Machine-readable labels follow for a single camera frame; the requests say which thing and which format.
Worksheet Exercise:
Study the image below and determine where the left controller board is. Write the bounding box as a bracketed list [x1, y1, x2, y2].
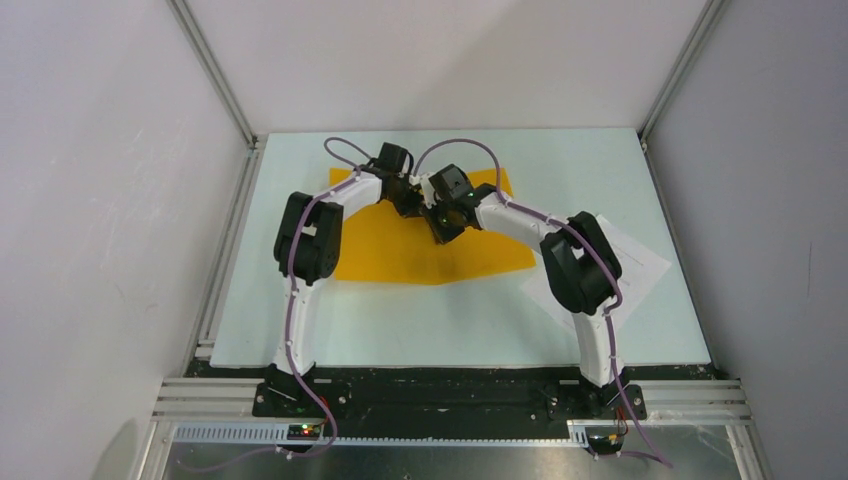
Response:
[286, 423, 323, 442]

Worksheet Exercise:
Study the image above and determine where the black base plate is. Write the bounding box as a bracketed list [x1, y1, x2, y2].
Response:
[156, 362, 718, 442]

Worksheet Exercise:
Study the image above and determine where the left aluminium corner post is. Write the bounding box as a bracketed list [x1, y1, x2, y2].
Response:
[166, 0, 257, 149]

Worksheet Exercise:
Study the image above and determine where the aluminium corner post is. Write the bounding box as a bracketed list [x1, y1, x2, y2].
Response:
[166, 0, 257, 149]
[638, 0, 729, 149]

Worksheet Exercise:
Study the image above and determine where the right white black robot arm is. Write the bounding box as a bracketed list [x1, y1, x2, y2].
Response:
[413, 164, 639, 420]

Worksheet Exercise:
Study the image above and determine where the controller board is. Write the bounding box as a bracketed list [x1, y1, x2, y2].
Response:
[586, 435, 623, 457]
[286, 423, 323, 442]

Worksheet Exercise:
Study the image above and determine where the orange file folder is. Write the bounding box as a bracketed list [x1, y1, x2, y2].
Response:
[334, 200, 537, 285]

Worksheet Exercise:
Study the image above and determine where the white paper sheet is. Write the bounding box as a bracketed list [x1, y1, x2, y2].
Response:
[521, 215, 671, 333]

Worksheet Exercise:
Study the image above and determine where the aluminium frame rail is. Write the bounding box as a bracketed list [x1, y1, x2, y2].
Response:
[132, 378, 772, 479]

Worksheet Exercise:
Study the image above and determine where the right aluminium corner post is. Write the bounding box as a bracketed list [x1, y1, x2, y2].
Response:
[638, 0, 729, 149]

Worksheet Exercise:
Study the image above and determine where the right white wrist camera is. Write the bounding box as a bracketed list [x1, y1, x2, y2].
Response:
[410, 172, 437, 208]

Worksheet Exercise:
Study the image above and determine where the right controller board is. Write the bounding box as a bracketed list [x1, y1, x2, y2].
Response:
[586, 435, 623, 457]

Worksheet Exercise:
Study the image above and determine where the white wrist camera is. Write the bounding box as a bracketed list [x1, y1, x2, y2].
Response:
[400, 158, 414, 176]
[410, 172, 437, 208]

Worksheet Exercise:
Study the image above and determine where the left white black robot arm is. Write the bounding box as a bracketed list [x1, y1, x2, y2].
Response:
[266, 143, 414, 416]

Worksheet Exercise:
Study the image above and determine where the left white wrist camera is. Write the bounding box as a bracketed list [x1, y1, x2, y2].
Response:
[400, 158, 414, 176]

